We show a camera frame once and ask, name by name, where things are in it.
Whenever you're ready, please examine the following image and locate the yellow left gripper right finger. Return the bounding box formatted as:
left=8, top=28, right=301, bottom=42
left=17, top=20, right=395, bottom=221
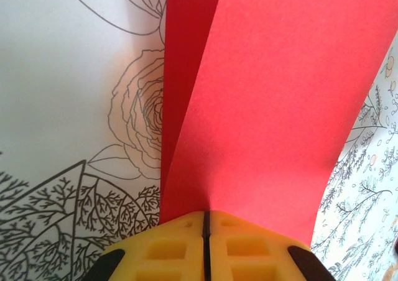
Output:
left=207, top=210, right=338, bottom=281

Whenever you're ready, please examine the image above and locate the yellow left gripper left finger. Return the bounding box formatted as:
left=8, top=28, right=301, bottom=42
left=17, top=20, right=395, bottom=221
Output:
left=83, top=211, right=206, bottom=281

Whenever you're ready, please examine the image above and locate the red square paper sheet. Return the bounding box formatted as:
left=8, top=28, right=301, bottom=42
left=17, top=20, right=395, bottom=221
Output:
left=158, top=0, right=398, bottom=251

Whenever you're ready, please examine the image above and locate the floral printed table mat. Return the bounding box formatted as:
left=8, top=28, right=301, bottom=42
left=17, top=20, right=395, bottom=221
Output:
left=0, top=0, right=398, bottom=281

